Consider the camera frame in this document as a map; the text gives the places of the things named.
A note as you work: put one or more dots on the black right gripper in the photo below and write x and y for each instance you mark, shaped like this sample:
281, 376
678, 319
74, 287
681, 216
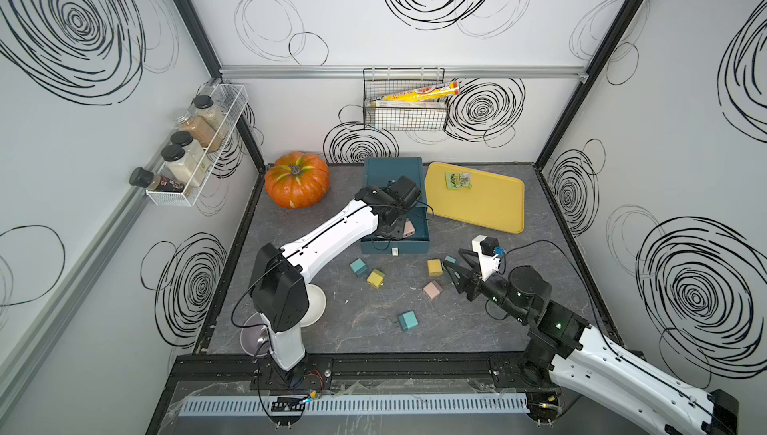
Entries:
459, 284

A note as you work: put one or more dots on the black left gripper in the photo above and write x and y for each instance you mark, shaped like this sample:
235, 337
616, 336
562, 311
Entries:
399, 228

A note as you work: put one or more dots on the pink plug cube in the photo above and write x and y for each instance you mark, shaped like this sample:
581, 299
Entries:
408, 229
432, 290

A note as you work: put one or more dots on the teal drawer cabinet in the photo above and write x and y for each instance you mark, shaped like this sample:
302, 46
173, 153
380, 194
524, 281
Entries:
381, 173

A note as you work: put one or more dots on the yellow plug cube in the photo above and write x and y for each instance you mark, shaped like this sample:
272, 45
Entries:
376, 279
434, 267

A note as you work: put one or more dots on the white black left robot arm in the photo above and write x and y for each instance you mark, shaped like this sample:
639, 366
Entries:
281, 275

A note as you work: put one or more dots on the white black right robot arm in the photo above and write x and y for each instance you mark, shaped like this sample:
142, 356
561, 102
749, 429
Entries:
567, 350

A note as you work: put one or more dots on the yellow cutting board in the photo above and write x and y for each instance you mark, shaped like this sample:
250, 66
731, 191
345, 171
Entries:
494, 201

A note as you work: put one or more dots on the green sticker label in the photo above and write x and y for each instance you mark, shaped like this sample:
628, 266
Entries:
455, 181

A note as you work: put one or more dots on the orange decorative pumpkin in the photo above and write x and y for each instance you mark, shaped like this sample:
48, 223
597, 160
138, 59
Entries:
298, 180

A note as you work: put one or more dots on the white plate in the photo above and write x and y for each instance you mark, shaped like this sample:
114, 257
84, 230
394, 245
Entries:
317, 305

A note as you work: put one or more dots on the yellow snack package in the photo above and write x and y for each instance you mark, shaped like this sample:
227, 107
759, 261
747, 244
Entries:
424, 93

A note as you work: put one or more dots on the spice jar white contents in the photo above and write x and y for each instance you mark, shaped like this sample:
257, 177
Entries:
186, 141

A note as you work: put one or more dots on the clear acrylic spice shelf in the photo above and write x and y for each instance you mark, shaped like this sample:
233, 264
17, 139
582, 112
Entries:
206, 150

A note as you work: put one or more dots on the spice jar brown contents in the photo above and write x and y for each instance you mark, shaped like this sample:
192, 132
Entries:
211, 140

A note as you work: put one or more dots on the spice jar cream contents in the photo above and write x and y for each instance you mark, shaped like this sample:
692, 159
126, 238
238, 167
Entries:
183, 165

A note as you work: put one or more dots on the spice jar tan contents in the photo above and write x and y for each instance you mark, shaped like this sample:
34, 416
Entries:
206, 108

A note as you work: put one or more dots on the small dark pepper bottle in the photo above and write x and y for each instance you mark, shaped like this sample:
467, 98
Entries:
154, 182

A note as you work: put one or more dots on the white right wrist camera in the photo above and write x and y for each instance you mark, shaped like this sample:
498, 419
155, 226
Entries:
489, 254

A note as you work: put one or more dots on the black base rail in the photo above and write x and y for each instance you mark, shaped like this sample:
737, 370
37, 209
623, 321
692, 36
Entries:
504, 370

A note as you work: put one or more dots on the grey slotted cable duct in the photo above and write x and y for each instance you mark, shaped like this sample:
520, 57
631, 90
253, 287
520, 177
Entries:
406, 404

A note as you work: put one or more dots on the black wire wall basket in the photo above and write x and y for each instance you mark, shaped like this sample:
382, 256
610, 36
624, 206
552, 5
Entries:
390, 103

